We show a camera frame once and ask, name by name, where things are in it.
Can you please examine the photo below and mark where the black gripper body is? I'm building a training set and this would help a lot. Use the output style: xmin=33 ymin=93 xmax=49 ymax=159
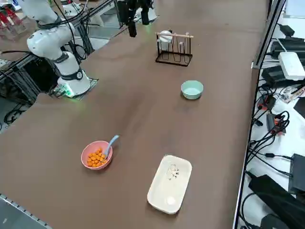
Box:
xmin=117 ymin=0 xmax=153 ymax=23

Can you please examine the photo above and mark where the blue plastic spoon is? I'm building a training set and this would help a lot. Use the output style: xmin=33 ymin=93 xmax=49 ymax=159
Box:
xmin=102 ymin=135 xmax=120 ymax=165

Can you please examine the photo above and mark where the green bowl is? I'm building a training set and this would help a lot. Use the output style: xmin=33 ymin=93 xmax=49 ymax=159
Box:
xmin=180 ymin=80 xmax=204 ymax=100

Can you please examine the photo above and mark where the pink bowl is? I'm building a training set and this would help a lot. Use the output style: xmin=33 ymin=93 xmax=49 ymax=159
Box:
xmin=81 ymin=140 xmax=113 ymax=170

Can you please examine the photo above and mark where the orange popcorn pile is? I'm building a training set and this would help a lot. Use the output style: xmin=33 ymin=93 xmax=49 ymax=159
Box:
xmin=87 ymin=148 xmax=108 ymax=167

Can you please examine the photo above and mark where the white cup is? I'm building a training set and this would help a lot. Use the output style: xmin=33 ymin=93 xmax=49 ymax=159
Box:
xmin=159 ymin=30 xmax=173 ymax=51

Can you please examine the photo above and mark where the clear acrylic box with red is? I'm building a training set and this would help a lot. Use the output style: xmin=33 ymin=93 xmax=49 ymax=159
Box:
xmin=0 ymin=6 xmax=31 ymax=42

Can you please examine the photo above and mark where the black power adapter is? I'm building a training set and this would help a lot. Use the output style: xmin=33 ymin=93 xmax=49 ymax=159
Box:
xmin=261 ymin=65 xmax=290 ymax=88

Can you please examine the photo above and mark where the small black adapter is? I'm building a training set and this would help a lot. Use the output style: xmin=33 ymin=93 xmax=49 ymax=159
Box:
xmin=278 ymin=23 xmax=295 ymax=37

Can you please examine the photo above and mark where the black flat device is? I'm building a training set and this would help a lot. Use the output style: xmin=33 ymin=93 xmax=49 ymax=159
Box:
xmin=271 ymin=38 xmax=305 ymax=58

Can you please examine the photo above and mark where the cream rectangular tray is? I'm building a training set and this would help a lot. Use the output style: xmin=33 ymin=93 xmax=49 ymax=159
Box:
xmin=147 ymin=155 xmax=193 ymax=215

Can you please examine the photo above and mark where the orange and black plug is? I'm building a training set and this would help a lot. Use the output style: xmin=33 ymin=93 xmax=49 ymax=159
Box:
xmin=266 ymin=111 xmax=290 ymax=137

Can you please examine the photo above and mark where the black box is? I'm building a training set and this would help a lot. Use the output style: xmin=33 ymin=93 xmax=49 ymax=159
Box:
xmin=288 ymin=154 xmax=305 ymax=194

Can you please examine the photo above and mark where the black wire cup rack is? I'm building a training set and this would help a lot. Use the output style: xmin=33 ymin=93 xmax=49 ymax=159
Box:
xmin=155 ymin=31 xmax=194 ymax=67

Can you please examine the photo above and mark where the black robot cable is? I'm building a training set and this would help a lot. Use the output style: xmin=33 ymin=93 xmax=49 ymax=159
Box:
xmin=35 ymin=14 xmax=77 ymax=62

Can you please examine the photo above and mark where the aluminium frame post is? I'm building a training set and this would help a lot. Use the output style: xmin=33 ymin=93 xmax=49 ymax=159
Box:
xmin=252 ymin=0 xmax=286 ymax=70

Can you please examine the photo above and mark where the black aluminium frame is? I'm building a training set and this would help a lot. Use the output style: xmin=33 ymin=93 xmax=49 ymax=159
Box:
xmin=0 ymin=51 xmax=60 ymax=105

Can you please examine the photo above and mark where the black cable with inline block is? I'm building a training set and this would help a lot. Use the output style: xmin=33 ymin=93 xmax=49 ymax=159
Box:
xmin=247 ymin=140 xmax=296 ymax=167

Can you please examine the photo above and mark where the aluminium rail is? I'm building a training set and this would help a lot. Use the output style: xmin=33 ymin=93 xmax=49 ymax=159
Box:
xmin=0 ymin=193 xmax=52 ymax=229

